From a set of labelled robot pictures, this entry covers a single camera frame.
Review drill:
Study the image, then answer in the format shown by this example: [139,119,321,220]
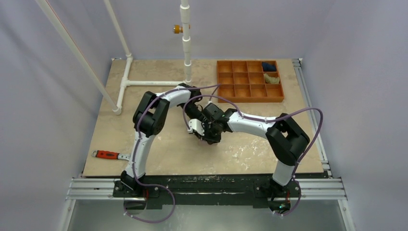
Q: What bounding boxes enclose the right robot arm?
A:
[189,103,310,197]

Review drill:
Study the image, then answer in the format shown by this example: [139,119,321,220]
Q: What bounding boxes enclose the aluminium frame rails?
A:
[65,58,356,231]

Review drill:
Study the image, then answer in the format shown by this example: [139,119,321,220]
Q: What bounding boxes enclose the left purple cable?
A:
[123,83,222,224]

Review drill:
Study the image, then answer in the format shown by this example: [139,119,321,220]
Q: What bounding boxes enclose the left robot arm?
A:
[120,83,201,197]

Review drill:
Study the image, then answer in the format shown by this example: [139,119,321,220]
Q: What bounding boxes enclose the purple cable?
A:
[182,95,324,218]
[123,83,222,224]

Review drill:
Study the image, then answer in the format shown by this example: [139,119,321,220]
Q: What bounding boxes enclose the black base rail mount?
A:
[113,170,329,211]

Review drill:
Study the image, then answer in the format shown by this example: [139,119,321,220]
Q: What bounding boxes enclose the rolled blue cloth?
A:
[261,62,277,72]

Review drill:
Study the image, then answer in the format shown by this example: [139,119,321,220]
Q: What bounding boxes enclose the orange yellow valve knob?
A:
[173,25,184,34]

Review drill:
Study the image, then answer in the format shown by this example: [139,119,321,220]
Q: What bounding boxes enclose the white PVC pipe frame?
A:
[37,0,196,115]

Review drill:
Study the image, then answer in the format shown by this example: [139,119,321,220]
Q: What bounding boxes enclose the rolled olive cloth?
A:
[263,73,280,84]

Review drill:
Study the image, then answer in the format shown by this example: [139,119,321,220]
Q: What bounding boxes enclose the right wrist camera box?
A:
[187,119,204,136]

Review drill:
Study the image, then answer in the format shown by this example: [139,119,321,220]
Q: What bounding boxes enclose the orange compartment tray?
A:
[217,60,284,103]

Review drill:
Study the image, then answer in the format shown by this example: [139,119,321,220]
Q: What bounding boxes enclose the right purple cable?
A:
[182,95,324,218]

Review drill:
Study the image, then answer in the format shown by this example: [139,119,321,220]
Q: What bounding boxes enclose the adjustable wrench red handle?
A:
[91,150,130,160]

